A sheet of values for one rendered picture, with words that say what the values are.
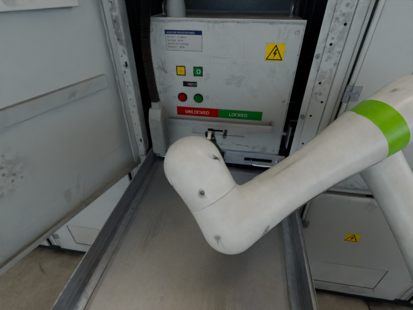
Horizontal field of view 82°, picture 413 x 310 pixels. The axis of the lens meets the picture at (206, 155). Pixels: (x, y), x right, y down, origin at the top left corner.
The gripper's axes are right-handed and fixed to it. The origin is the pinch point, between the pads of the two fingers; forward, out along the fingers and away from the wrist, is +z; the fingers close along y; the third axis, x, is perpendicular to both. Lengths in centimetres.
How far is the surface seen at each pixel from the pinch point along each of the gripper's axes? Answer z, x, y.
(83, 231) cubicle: 46, -78, 59
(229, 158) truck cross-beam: 20.1, 5.0, 4.3
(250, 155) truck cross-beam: 18.8, 13.3, 2.2
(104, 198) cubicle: 30, -56, 32
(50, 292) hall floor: 40, -94, 96
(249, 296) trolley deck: -21.8, 14.1, 33.5
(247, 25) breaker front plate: -3.1, 7.5, -38.5
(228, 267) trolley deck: -16.2, 8.4, 30.3
